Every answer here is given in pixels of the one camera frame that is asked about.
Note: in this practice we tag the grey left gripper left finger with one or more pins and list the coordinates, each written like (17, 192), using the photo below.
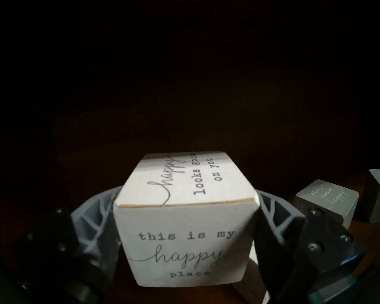
(95, 230)

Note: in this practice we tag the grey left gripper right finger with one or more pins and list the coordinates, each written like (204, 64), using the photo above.
(281, 243)

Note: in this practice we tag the white this is my happy place cube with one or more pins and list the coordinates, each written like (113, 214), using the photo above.
(183, 243)

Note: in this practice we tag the white happy place pattern cube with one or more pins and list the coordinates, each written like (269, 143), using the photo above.
(250, 275)

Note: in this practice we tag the grey live life happy cube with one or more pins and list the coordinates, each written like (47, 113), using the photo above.
(332, 199)

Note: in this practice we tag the cherry wood cube bookcase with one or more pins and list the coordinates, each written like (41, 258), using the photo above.
(373, 240)

